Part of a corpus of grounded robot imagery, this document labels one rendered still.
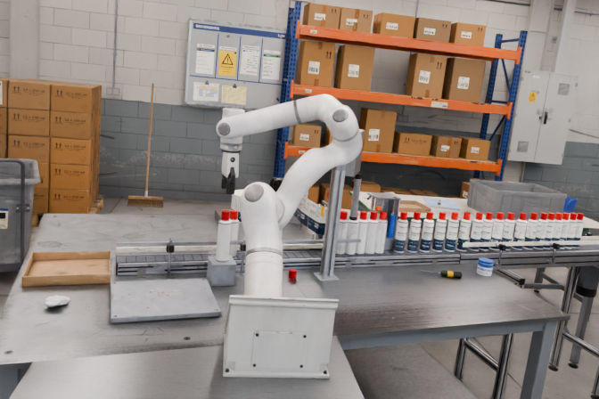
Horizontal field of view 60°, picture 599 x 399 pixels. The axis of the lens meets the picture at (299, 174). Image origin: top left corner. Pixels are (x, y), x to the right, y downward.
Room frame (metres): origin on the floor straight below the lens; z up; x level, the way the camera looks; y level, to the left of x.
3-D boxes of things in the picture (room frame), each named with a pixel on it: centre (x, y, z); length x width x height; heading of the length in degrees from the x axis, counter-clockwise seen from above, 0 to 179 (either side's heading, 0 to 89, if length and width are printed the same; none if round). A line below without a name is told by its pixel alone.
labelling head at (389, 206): (2.51, -0.43, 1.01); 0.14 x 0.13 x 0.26; 111
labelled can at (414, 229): (2.48, -0.60, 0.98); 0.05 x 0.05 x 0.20
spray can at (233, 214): (2.15, 0.26, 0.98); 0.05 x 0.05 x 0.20
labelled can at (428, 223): (2.50, -0.67, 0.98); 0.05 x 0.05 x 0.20
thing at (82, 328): (2.32, 0.08, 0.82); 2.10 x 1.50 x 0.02; 111
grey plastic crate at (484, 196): (3.98, -1.70, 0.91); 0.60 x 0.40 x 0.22; 103
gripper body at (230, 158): (1.98, 0.27, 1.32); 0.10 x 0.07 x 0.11; 21
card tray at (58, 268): (1.92, 0.86, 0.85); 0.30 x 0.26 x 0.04; 111
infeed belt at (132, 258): (2.27, -0.07, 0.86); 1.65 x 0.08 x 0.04; 111
